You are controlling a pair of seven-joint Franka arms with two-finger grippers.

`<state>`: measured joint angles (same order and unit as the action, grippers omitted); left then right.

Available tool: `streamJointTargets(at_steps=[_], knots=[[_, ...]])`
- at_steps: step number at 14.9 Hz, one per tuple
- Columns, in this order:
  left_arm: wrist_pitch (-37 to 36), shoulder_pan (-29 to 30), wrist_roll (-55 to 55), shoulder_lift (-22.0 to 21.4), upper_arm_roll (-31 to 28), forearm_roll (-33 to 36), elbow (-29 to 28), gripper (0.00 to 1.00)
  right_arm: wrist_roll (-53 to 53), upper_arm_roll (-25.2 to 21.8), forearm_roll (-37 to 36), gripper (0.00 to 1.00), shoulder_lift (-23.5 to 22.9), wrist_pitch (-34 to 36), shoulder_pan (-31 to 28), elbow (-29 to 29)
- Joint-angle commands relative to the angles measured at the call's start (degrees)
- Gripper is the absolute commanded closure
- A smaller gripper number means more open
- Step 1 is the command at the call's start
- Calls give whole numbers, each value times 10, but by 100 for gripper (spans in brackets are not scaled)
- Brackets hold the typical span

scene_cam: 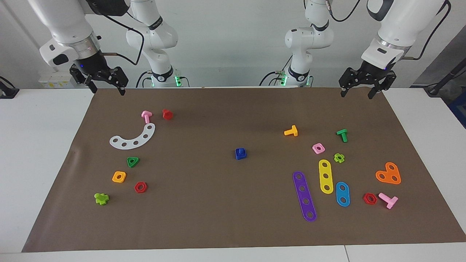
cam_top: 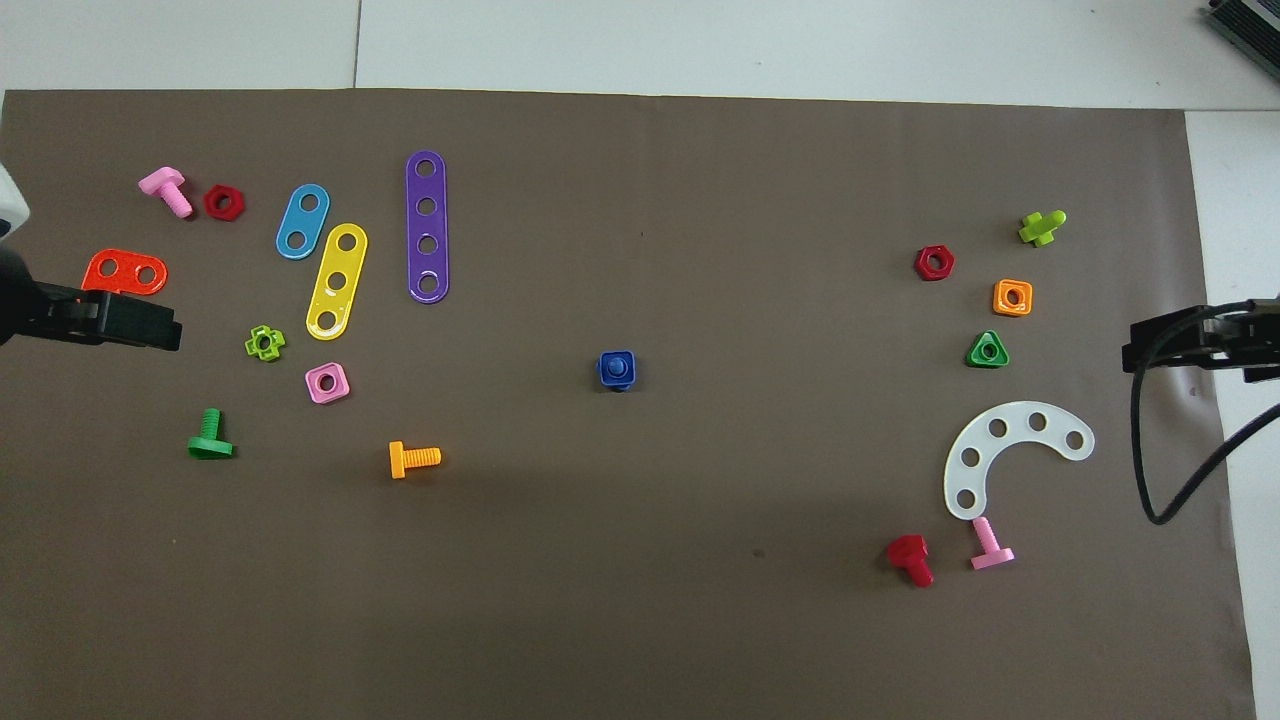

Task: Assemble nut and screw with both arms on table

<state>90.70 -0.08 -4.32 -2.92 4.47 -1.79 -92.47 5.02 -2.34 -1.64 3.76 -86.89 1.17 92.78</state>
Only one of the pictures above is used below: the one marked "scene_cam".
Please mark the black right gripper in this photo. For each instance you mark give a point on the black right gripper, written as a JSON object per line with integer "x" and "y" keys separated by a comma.
{"x": 93, "y": 67}

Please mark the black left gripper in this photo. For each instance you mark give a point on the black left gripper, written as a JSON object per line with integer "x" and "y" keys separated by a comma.
{"x": 367, "y": 77}

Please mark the blue triangle-head screw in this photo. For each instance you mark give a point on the blue triangle-head screw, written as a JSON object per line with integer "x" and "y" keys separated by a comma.
{"x": 240, "y": 149}

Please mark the green plastic screw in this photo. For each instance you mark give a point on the green plastic screw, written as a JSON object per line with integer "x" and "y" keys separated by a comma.
{"x": 343, "y": 134}

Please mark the pink plastic screw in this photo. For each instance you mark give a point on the pink plastic screw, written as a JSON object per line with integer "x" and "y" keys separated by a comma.
{"x": 389, "y": 201}
{"x": 146, "y": 117}

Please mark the red plastic screw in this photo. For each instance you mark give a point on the red plastic screw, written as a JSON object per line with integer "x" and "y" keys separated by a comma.
{"x": 167, "y": 114}

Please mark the lime green flower nut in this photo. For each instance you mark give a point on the lime green flower nut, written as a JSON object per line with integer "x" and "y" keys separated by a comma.
{"x": 342, "y": 159}

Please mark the pink square nut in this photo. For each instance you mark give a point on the pink square nut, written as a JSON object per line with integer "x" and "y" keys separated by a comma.
{"x": 315, "y": 150}

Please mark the orange plastic screw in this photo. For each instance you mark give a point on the orange plastic screw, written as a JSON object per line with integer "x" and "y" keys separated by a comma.
{"x": 293, "y": 131}

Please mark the green triangle nut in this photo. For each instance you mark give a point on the green triangle nut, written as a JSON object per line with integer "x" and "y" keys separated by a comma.
{"x": 137, "y": 159}

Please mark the orange square nut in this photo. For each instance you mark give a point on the orange square nut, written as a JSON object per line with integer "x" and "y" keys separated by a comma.
{"x": 115, "y": 179}

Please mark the red hexagon nut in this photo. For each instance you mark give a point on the red hexagon nut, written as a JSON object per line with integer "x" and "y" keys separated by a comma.
{"x": 365, "y": 200}
{"x": 135, "y": 187}

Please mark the lime green cross-head screw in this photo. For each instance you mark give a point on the lime green cross-head screw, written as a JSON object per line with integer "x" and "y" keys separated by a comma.
{"x": 101, "y": 199}

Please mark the white curved perforated plate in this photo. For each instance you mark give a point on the white curved perforated plate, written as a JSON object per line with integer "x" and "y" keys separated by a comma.
{"x": 140, "y": 139}

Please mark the yellow three-hole plate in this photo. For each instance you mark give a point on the yellow three-hole plate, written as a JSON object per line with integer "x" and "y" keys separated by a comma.
{"x": 325, "y": 171}

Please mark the black pole stand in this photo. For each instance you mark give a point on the black pole stand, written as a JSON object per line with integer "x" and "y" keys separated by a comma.
{"x": 446, "y": 80}

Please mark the orange heart-shaped plate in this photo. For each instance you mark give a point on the orange heart-shaped plate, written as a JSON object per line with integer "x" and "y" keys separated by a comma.
{"x": 389, "y": 175}

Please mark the black clamp device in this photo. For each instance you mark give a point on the black clamp device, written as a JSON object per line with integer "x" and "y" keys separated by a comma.
{"x": 7, "y": 92}

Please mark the blue box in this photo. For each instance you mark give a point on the blue box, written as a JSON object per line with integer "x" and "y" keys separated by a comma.
{"x": 459, "y": 109}

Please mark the blue two-hole plate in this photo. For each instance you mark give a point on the blue two-hole plate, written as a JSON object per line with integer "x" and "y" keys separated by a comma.
{"x": 342, "y": 194}

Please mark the purple four-hole plate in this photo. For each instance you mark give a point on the purple four-hole plate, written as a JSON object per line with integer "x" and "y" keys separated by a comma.
{"x": 304, "y": 195}

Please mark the brown table mat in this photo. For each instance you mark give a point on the brown table mat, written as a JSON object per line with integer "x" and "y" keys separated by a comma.
{"x": 225, "y": 211}

